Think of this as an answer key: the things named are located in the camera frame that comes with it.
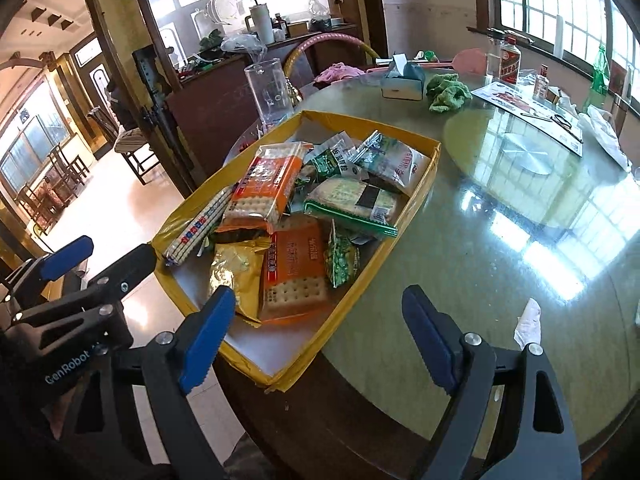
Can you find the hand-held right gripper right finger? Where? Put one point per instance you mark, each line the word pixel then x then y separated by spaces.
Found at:
pixel 430 335

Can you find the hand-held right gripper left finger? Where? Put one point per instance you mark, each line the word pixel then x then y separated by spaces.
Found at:
pixel 210 332

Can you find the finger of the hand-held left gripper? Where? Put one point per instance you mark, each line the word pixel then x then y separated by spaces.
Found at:
pixel 127 270
pixel 67 256

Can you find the gold snack packet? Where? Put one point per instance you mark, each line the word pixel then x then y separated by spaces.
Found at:
pixel 237 272

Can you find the blue edged cracker packet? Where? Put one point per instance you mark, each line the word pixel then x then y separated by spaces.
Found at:
pixel 197 230

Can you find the yellow cardboard box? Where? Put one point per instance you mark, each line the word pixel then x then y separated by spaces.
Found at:
pixel 360 290

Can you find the orange cracker packet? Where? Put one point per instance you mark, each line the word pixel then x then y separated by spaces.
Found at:
pixel 295 275
pixel 265 185

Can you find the green pea snack packet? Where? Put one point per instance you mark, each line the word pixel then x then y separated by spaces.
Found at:
pixel 341 255

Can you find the green edged seaweed cracker packet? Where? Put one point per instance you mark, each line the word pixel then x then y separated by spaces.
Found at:
pixel 350 202

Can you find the wooden dining chairs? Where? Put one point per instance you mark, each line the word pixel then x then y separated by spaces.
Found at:
pixel 55 185

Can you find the white crumpled tissue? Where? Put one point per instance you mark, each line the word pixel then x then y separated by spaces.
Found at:
pixel 530 322

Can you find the wooden chair with cushion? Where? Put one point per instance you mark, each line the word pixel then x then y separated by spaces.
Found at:
pixel 132 145

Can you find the dark wooden sideboard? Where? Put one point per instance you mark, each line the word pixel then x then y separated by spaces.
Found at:
pixel 215 105

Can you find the black door lock plate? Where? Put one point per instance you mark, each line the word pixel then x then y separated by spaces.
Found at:
pixel 147 75

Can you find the clear plastic pitcher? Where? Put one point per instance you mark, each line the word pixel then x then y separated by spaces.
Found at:
pixel 267 92

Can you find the green cloth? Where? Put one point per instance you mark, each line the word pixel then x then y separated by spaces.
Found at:
pixel 447 92

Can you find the black eyeglasses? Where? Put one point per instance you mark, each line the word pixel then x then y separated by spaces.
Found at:
pixel 562 122

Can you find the crumpled clear plastic bag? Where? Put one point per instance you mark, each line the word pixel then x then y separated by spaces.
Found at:
pixel 240 44

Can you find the teal tissue box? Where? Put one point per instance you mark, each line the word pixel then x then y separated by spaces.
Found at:
pixel 402 82

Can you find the white plastic bag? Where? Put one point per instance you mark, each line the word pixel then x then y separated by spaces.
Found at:
pixel 602 135

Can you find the small clear liquor bottle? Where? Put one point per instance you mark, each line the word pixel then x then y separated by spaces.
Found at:
pixel 541 84

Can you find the pink fly swatter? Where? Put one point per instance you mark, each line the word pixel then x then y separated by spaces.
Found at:
pixel 470 62

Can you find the pink cloth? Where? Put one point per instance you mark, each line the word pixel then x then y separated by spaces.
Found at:
pixel 340 72

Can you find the white jug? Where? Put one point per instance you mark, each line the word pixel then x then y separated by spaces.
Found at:
pixel 262 24

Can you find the colourful hula hoop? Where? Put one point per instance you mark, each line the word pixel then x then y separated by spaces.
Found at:
pixel 300 47

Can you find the large red label liquor bottle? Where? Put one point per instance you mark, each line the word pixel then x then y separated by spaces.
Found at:
pixel 507 62

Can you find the small cardboard box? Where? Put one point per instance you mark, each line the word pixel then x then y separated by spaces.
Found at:
pixel 298 29

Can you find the green glass bottle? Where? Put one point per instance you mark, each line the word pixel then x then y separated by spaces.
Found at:
pixel 601 72

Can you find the red box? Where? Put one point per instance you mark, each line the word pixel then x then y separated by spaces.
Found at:
pixel 620 80

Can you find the white tube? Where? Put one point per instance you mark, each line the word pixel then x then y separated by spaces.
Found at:
pixel 559 35

